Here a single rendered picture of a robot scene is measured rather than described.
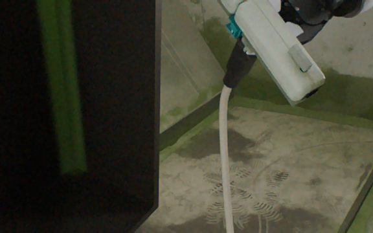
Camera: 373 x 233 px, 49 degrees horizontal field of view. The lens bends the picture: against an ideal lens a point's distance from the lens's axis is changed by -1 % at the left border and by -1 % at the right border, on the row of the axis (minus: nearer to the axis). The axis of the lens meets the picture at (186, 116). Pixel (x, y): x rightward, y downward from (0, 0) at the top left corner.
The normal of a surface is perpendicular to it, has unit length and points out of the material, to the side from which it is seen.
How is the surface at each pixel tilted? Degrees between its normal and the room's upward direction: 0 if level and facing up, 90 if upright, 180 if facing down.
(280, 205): 0
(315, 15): 48
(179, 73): 57
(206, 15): 90
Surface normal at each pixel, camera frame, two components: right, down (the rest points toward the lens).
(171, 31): 0.59, -0.35
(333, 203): -0.12, -0.90
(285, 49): 0.11, -0.34
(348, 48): -0.60, 0.41
